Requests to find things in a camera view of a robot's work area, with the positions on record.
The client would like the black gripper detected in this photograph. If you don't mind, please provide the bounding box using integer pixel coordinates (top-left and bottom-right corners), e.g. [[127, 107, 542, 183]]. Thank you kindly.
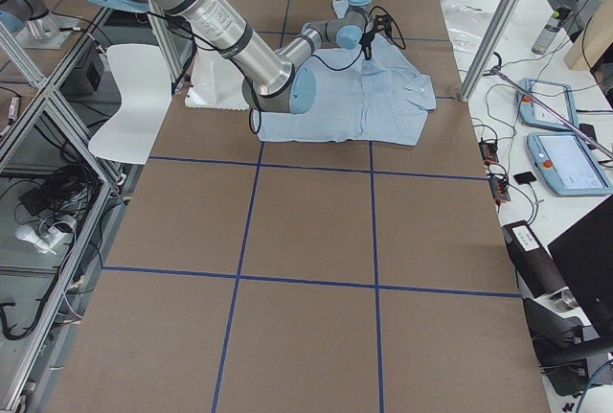
[[360, 31, 375, 59]]

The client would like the light blue button shirt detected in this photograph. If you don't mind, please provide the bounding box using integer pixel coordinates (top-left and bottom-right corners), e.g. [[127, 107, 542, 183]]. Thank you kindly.
[[254, 0, 437, 146]]

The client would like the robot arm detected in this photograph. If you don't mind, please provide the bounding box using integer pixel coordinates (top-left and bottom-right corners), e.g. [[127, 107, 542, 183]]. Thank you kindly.
[[1, 0, 80, 49], [87, 0, 374, 114]]

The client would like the clear plastic bag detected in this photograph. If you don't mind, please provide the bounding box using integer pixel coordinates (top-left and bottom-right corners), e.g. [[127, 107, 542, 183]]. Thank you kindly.
[[443, 4, 491, 54]]

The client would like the clear water bottle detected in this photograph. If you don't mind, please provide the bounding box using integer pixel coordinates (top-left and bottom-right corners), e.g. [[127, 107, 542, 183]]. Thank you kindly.
[[531, 5, 573, 55]]

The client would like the far blue teach pendant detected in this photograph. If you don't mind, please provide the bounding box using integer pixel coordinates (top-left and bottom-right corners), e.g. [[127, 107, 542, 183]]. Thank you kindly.
[[517, 78, 586, 129]]

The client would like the blue teach pendant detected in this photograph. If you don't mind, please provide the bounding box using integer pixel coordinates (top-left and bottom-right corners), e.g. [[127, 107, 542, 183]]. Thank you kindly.
[[526, 132, 612, 196], [517, 78, 586, 129]]

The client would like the white plastic chair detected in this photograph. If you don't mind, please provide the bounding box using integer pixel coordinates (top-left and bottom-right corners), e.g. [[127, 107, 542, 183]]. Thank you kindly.
[[88, 43, 172, 165]]

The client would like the near blue teach pendant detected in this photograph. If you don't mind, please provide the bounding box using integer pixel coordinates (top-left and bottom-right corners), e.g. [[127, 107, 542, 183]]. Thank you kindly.
[[526, 132, 612, 196]]

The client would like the black cylindrical device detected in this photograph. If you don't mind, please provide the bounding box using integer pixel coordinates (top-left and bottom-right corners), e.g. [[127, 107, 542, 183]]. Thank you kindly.
[[502, 220, 566, 297]]

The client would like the black monitor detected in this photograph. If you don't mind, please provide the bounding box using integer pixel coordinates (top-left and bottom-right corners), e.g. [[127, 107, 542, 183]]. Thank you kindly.
[[548, 197, 613, 336]]

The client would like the white power strip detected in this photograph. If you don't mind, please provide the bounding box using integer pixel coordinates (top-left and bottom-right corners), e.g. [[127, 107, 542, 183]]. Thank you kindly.
[[15, 221, 75, 255]]

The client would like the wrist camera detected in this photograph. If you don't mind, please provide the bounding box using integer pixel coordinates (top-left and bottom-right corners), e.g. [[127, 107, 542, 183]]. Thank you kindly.
[[373, 13, 392, 37]]

